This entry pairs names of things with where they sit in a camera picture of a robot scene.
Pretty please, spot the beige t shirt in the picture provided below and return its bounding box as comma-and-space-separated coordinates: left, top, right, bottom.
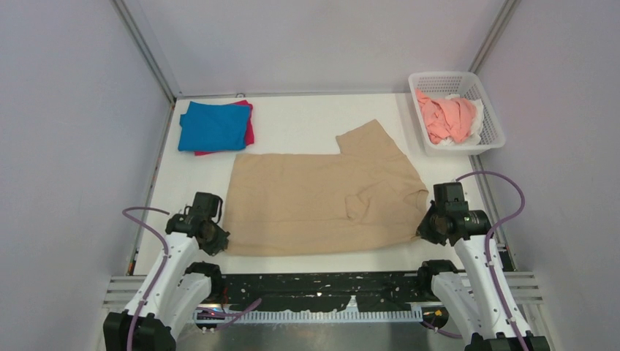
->
223, 121, 428, 257

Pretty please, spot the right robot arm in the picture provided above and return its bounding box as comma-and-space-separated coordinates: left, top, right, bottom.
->
417, 182, 551, 350

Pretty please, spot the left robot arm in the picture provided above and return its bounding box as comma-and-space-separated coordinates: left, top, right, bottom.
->
103, 192, 230, 350

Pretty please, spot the white t shirt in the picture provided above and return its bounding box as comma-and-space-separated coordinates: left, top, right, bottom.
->
439, 99, 485, 146

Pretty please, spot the blue folded t shirt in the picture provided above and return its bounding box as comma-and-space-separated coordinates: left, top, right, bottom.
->
178, 102, 250, 152

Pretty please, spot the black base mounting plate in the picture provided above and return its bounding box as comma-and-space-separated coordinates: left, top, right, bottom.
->
204, 271, 439, 312

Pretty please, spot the red folded t shirt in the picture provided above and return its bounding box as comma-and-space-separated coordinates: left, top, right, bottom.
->
194, 99, 255, 156

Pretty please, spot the pink t shirt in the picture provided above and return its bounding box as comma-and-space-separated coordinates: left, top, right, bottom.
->
414, 88, 478, 145

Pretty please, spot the white plastic laundry basket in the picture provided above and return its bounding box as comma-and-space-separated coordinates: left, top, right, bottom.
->
408, 71, 505, 156

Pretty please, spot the aluminium front rail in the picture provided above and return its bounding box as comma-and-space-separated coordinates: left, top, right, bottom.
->
102, 271, 543, 325

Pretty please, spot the aluminium frame rail left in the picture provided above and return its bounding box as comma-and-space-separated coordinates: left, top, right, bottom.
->
110, 0, 181, 105

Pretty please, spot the aluminium frame rail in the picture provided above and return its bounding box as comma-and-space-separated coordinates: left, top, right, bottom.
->
468, 0, 521, 74
110, 0, 181, 105

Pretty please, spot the aluminium frame rail right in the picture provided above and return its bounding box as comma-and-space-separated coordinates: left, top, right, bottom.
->
468, 0, 521, 74

